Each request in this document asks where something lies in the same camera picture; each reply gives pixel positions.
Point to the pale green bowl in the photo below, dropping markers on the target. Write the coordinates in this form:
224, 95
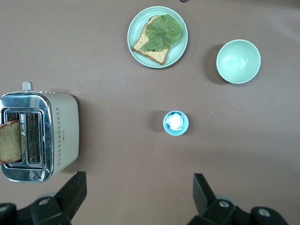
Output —
237, 62

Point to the cream and chrome toaster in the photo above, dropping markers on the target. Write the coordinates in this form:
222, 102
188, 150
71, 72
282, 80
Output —
65, 131

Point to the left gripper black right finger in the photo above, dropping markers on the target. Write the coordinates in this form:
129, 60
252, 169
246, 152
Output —
206, 201

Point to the green lettuce leaf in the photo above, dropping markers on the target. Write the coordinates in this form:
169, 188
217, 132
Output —
164, 30

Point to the blue cup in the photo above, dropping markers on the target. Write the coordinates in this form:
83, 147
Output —
185, 126

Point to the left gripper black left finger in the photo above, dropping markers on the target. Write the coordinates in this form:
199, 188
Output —
70, 199

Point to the pale green plate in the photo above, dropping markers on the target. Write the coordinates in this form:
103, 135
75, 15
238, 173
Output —
137, 27

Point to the brown bread slice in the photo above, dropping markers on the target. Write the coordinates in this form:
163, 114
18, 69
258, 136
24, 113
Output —
154, 55

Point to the brown toast slice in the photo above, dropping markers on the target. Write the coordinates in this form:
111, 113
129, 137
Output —
9, 143

